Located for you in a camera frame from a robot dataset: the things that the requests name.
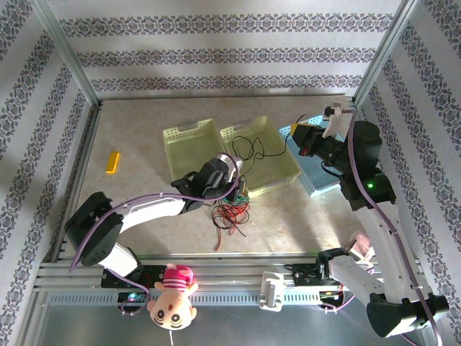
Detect thin green cable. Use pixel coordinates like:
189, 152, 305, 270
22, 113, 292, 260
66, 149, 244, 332
219, 192, 251, 206

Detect thin black cable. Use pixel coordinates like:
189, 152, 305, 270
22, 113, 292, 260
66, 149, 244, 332
232, 114, 307, 170
212, 201, 249, 239

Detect yellow rectangular block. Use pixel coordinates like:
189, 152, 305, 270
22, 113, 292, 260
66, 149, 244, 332
105, 151, 121, 175

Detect aluminium frame post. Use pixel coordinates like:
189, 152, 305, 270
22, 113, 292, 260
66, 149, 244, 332
354, 0, 421, 106
30, 0, 101, 106

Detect black gripper motor cable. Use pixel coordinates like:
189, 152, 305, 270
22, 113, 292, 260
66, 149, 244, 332
321, 161, 343, 178

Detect light blue perforated basket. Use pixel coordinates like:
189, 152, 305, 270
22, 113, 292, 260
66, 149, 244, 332
279, 114, 341, 198

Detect aluminium extrusion rail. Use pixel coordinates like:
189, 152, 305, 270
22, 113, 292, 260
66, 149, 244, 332
42, 103, 102, 261
34, 252, 433, 290

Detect grey slotted cable duct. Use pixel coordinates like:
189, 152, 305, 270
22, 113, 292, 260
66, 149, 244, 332
42, 290, 346, 308

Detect plush doll with pink hat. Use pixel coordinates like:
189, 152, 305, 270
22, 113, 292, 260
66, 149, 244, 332
146, 262, 200, 346

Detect pale yellow perforated basket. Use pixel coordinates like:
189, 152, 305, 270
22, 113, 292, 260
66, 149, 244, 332
161, 118, 226, 182
219, 115, 303, 199

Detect thin red cable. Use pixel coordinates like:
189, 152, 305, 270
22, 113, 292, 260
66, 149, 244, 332
211, 200, 253, 252

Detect white plastic bracket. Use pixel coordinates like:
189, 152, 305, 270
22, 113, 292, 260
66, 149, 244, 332
259, 270, 287, 311

